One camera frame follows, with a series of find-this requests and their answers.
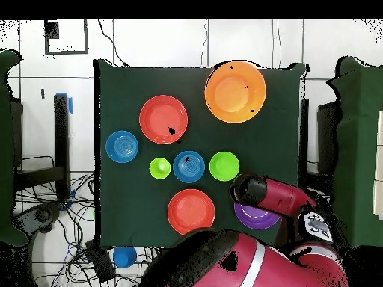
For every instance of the green plastic cup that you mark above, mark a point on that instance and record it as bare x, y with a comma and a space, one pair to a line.
160, 168

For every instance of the white boxes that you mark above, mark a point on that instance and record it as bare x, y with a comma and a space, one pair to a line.
379, 179

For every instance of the small blue plastic bowl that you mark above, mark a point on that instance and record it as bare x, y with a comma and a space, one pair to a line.
121, 146
191, 170

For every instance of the black office chair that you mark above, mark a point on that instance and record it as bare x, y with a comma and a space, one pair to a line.
39, 216

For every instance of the red plastic bowl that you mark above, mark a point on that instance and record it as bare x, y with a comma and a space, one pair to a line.
160, 119
191, 210

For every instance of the black power adapter box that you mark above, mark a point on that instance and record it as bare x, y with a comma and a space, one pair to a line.
100, 264

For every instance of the black metal stand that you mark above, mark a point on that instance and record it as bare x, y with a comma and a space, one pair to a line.
61, 134

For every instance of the green plastic bowl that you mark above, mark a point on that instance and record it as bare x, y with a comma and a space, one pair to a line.
224, 166

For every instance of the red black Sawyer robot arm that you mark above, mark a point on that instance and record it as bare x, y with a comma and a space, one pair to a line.
269, 263

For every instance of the large orange plastic bowl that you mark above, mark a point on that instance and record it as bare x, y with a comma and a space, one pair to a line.
235, 92

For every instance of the purple plastic bowl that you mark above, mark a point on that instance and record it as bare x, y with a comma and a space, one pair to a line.
255, 219

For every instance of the green covered side table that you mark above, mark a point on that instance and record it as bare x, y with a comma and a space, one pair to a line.
6, 149
359, 134

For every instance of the blue plastic cup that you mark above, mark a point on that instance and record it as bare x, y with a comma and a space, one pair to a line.
124, 257

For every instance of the dark green tablecloth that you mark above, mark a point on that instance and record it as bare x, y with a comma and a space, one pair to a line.
149, 80

